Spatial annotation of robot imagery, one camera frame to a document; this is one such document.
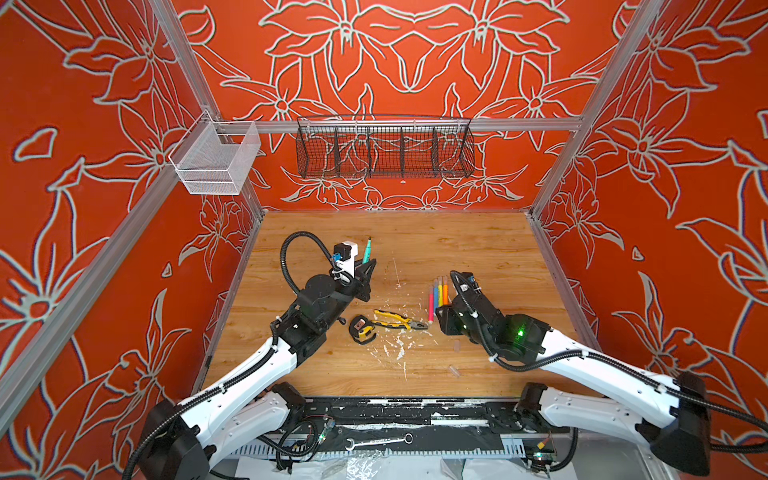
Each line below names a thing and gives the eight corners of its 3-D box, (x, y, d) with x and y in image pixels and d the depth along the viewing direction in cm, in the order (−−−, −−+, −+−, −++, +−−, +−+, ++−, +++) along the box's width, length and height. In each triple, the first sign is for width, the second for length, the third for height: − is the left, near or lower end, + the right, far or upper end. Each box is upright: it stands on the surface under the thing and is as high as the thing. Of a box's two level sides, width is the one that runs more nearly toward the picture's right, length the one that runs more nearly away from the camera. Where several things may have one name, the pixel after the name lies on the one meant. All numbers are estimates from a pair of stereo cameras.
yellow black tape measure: (359, 348, 86) (358, 345, 83) (345, 327, 90) (344, 323, 88) (378, 335, 88) (378, 331, 86) (363, 315, 93) (363, 310, 90)
